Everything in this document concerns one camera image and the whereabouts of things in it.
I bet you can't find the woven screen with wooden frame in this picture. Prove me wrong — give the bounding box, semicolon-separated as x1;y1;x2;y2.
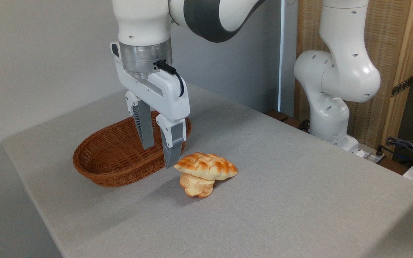
294;0;413;159

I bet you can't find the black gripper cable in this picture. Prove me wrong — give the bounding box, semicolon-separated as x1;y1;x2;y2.
155;60;185;97

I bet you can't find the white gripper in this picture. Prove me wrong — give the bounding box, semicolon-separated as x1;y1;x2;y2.
110;42;190;169

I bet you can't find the braided golden bread loaf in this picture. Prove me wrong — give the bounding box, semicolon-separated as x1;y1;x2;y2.
174;152;238;181

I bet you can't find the black metal hinge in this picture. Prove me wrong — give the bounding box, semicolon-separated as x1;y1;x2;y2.
391;76;413;97

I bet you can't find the small pale bread roll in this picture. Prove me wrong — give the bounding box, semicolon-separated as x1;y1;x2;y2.
179;173;215;199

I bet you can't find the brown wicker basket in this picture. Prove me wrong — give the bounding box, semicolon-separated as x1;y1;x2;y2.
73;111;192;188

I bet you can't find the black cable bundle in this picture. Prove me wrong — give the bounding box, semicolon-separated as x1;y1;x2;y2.
376;137;413;166

